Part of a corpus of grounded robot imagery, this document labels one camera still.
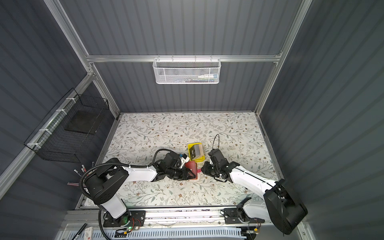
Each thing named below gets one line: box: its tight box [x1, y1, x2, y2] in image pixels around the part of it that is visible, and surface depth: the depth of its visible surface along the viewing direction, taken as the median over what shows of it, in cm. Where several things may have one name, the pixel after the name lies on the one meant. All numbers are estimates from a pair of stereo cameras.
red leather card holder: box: [185, 161, 198, 180], surface depth 91 cm
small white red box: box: [84, 226, 94, 240], surface depth 71 cm
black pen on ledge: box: [72, 223, 88, 240], surface depth 72 cm
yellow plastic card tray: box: [188, 142, 206, 163], surface depth 96 cm
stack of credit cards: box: [190, 144, 204, 160], surface depth 96 cm
